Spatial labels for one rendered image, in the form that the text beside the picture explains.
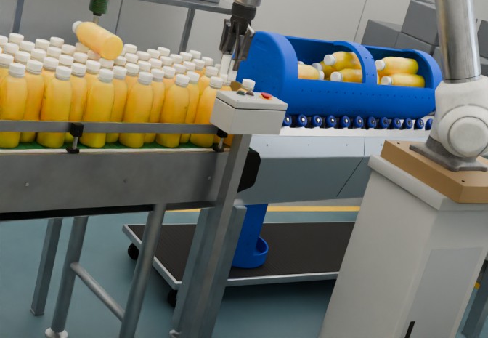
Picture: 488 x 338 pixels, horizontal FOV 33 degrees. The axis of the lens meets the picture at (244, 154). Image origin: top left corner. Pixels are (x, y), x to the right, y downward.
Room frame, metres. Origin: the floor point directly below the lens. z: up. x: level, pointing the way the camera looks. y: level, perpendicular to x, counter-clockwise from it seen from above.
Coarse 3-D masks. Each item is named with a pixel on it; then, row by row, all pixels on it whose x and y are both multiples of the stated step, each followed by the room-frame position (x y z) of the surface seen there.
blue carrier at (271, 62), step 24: (264, 48) 2.72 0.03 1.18; (288, 48) 2.69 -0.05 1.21; (312, 48) 3.04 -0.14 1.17; (336, 48) 3.11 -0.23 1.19; (360, 48) 2.99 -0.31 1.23; (384, 48) 3.26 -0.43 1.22; (240, 72) 2.78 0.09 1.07; (264, 72) 2.70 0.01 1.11; (288, 72) 2.64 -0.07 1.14; (432, 72) 3.20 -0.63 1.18; (288, 96) 2.66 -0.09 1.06; (312, 96) 2.73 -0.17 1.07; (336, 96) 2.81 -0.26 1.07; (360, 96) 2.90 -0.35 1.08; (384, 96) 2.99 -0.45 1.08; (408, 96) 3.08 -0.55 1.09; (432, 96) 3.19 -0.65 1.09
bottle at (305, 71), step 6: (300, 66) 2.77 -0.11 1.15; (306, 66) 2.79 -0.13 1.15; (312, 66) 2.83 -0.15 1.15; (300, 72) 2.75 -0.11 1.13; (306, 72) 2.77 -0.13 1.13; (312, 72) 2.79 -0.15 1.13; (318, 72) 2.84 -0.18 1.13; (300, 78) 2.75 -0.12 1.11; (306, 78) 2.77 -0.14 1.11; (312, 78) 2.79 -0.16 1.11; (318, 78) 2.84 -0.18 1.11
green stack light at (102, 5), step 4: (92, 0) 2.67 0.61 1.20; (96, 0) 2.66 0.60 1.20; (100, 0) 2.66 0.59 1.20; (104, 0) 2.67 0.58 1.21; (108, 0) 2.68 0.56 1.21; (92, 4) 2.66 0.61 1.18; (96, 4) 2.66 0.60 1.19; (100, 4) 2.66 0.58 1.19; (104, 4) 2.67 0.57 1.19; (108, 4) 2.69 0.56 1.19; (92, 8) 2.66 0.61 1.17; (96, 8) 2.66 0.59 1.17; (100, 8) 2.66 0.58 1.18; (104, 8) 2.67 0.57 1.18; (100, 12) 2.66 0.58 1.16; (104, 12) 2.67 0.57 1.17
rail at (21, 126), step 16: (0, 128) 1.90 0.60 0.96; (16, 128) 1.93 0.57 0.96; (32, 128) 1.96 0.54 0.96; (48, 128) 1.99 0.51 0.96; (64, 128) 2.02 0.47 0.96; (96, 128) 2.09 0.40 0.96; (112, 128) 2.13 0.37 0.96; (128, 128) 2.16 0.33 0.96; (144, 128) 2.20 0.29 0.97; (160, 128) 2.24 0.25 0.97; (176, 128) 2.28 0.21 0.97; (192, 128) 2.32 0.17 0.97; (208, 128) 2.36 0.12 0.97
